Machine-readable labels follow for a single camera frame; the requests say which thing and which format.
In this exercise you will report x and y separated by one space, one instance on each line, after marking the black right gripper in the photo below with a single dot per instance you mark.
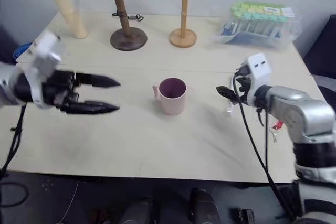
243 82

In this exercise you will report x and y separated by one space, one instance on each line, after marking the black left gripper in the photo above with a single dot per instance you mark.
59 85

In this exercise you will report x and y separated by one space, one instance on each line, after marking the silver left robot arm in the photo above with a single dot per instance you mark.
6 87

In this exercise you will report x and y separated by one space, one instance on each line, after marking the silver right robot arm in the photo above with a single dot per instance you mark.
304 113

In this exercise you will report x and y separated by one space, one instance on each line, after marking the pink mug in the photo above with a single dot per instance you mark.
172 102

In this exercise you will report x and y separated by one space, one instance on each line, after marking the dark wooden mushroom stand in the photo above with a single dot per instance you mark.
123 22

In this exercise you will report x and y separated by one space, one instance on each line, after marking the red key tag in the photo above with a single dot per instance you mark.
278 125

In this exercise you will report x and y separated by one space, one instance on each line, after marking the blue test tube rack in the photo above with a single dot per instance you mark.
237 37

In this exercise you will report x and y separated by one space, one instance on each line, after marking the silver key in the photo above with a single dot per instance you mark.
274 136

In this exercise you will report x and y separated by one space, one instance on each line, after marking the clear plastic tube box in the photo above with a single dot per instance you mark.
262 32

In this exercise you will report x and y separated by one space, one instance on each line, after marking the cream tapered vase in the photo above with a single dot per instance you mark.
69 11

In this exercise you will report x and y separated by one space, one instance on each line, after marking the blue round object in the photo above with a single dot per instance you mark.
21 51

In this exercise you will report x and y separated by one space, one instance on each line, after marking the light wooden tree rack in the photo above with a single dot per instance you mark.
185 11

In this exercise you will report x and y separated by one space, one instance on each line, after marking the black chair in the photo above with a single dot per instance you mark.
321 43

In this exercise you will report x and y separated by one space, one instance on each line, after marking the dark rounded shape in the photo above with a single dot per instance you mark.
204 207
139 212

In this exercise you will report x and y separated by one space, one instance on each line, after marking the small black block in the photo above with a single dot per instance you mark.
246 216

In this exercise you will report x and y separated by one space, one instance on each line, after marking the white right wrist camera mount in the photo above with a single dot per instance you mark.
260 68

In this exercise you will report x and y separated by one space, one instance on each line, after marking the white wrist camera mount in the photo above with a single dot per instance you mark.
260 68
44 53

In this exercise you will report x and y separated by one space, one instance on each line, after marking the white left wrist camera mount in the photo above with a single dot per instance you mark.
44 53

